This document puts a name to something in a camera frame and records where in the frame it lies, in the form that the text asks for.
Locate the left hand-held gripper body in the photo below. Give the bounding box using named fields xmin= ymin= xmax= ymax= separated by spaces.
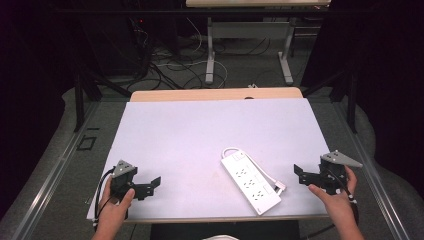
xmin=110 ymin=159 xmax=139 ymax=199

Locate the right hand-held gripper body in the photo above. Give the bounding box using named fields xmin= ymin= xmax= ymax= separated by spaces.
xmin=319 ymin=149 xmax=364 ymax=196

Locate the white power cable with plug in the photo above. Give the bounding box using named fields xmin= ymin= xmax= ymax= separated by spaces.
xmin=221 ymin=147 xmax=287 ymax=197

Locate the white power strip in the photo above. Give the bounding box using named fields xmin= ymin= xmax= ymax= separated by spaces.
xmin=220 ymin=152 xmax=283 ymax=216

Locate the person's left hand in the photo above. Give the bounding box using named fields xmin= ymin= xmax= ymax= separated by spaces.
xmin=97 ymin=177 xmax=137 ymax=224

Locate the person's right hand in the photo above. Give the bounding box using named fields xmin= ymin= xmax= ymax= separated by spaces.
xmin=307 ymin=165 xmax=359 ymax=219

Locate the pale table mat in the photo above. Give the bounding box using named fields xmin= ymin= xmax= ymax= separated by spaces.
xmin=86 ymin=97 xmax=332 ymax=222

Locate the black metal stand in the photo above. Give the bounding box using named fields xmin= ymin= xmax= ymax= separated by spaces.
xmin=301 ymin=66 xmax=359 ymax=134
xmin=71 ymin=59 xmax=133 ymax=133

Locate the person's white clothing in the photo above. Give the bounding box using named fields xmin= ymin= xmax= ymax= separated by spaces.
xmin=202 ymin=234 xmax=240 ymax=240

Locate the wooden table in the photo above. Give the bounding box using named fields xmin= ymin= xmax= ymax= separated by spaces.
xmin=125 ymin=86 xmax=332 ymax=224

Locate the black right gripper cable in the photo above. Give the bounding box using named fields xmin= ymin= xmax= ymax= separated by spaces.
xmin=325 ymin=168 xmax=360 ymax=228

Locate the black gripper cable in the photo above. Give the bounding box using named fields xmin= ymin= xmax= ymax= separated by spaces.
xmin=325 ymin=168 xmax=360 ymax=228
xmin=94 ymin=167 xmax=116 ymax=231

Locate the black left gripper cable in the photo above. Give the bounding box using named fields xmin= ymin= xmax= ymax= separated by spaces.
xmin=94 ymin=167 xmax=116 ymax=231

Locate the aluminium rail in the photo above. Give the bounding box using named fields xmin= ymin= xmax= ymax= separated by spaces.
xmin=333 ymin=99 xmax=411 ymax=240
xmin=11 ymin=101 xmax=101 ymax=240

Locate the tangle of black floor cables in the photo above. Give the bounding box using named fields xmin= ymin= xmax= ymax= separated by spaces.
xmin=128 ymin=18 xmax=209 ymax=91

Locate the black floor cable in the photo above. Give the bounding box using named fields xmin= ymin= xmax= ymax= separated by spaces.
xmin=213 ymin=35 xmax=272 ymax=57

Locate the white floor cable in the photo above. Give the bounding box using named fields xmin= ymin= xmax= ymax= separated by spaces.
xmin=155 ymin=16 xmax=230 ymax=90

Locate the white metal frame desk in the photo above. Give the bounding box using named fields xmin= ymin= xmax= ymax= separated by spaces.
xmin=185 ymin=0 xmax=332 ymax=86

